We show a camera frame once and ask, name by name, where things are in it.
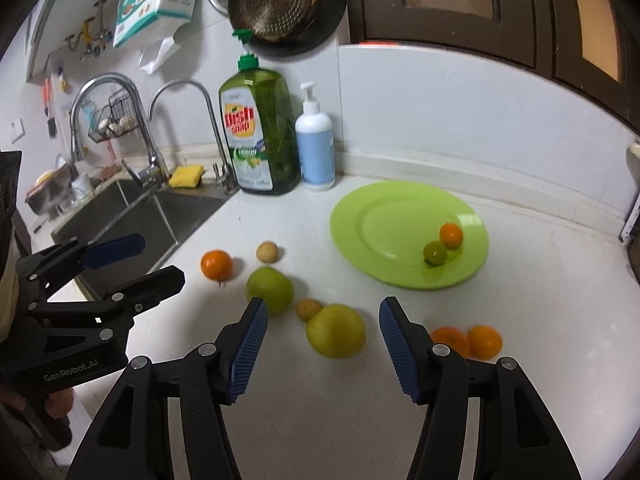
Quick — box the steel pull-down faucet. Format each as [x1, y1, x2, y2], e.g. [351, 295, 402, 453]
[69, 73, 171, 188]

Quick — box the small orange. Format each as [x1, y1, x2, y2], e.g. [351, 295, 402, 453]
[439, 223, 463, 250]

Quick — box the paper towel packet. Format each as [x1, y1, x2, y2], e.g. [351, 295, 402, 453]
[113, 0, 206, 49]

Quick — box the white pump bottle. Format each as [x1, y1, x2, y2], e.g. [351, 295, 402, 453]
[294, 81, 336, 192]

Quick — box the dark wooden cabinet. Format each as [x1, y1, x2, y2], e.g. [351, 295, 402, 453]
[345, 0, 640, 136]

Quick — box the white plastic bag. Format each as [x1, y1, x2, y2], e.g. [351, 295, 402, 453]
[139, 30, 182, 76]

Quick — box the stainless steel sink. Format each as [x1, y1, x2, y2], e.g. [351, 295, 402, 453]
[50, 177, 231, 301]

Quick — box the orange handled brush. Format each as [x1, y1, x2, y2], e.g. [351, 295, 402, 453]
[42, 77, 57, 138]

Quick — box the brass colander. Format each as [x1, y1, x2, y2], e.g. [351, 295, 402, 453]
[227, 0, 318, 41]

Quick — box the green dish soap bottle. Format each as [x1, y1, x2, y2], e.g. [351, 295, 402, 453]
[218, 29, 302, 196]

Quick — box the yellow sponge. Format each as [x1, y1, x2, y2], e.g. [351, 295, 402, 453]
[168, 164, 205, 188]

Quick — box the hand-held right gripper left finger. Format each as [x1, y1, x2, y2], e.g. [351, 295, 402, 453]
[82, 296, 271, 480]

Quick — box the green apple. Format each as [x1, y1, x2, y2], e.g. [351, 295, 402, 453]
[245, 266, 295, 317]

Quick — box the steel gooseneck faucet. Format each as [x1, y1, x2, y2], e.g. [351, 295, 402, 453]
[148, 79, 241, 196]

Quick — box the white cup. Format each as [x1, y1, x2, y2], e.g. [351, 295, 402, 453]
[70, 175, 96, 202]

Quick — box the yellow-green apple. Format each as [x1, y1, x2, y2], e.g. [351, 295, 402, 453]
[306, 303, 367, 359]

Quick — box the green plastic plate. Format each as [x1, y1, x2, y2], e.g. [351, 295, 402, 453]
[329, 181, 489, 289]

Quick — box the person's left hand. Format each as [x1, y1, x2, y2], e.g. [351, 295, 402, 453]
[0, 387, 76, 420]

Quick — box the small green fruit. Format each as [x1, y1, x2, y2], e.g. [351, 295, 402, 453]
[423, 241, 448, 266]

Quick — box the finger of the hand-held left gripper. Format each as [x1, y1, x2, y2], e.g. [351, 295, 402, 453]
[15, 233, 147, 294]
[27, 265, 187, 342]

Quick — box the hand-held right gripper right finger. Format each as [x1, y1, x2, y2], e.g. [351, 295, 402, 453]
[378, 296, 563, 480]

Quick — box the black frying pan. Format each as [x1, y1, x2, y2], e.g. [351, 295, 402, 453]
[240, 0, 348, 57]

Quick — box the black wire basket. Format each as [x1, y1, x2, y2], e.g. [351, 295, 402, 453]
[87, 91, 143, 144]

